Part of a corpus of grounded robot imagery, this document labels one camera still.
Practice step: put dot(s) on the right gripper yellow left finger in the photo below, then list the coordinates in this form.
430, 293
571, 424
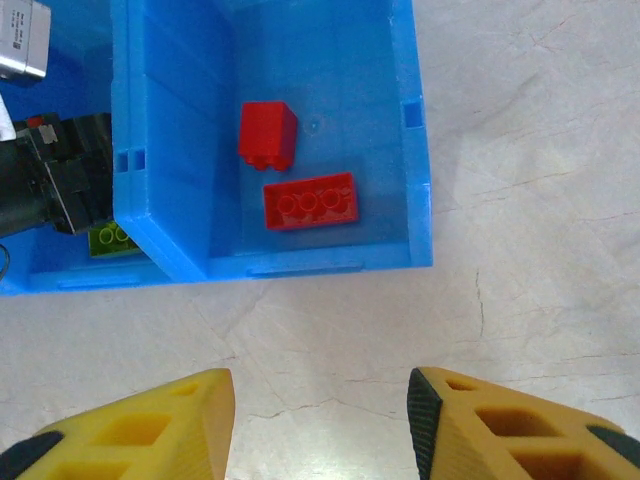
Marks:
150, 440

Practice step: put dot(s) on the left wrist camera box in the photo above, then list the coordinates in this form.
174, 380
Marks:
22, 40

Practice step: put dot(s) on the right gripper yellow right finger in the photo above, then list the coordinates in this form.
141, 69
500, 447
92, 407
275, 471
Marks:
475, 440

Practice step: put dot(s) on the red square lego brick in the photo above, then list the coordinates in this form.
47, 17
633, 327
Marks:
267, 132

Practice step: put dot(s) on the green lego brick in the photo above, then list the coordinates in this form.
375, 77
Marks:
112, 242

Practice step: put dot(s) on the blue plastic bin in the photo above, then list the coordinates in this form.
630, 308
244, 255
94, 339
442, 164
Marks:
325, 75
75, 280

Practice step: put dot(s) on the red long lego brick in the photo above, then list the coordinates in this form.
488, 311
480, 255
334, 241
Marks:
310, 202

